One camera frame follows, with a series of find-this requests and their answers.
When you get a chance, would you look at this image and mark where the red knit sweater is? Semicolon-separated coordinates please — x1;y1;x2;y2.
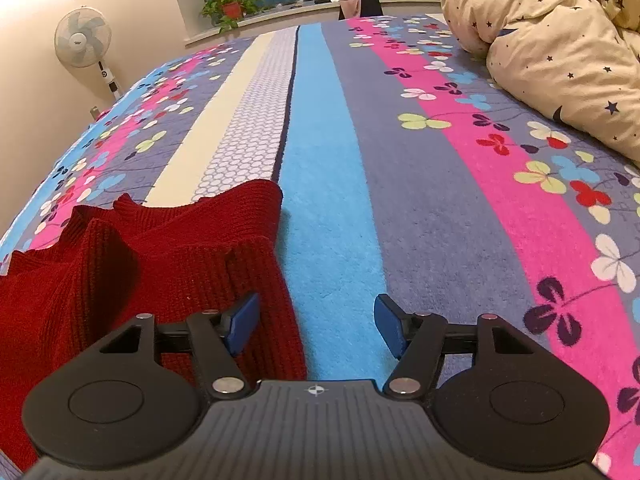
0;180;308;472

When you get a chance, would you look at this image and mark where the white standing fan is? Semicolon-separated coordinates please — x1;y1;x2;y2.
54;6;123;101

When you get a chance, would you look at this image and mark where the floral striped blanket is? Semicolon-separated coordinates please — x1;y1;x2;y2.
0;14;640;476

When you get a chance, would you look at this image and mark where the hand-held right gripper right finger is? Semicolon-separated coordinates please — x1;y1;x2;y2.
374;294;543;400

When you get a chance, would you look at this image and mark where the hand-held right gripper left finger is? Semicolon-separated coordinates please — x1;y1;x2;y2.
92;292;262;401

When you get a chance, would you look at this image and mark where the star printed cream duvet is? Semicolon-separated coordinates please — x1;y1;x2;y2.
441;0;640;163

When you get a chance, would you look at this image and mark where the potted green plant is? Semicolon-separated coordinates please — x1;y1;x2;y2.
202;0;264;33

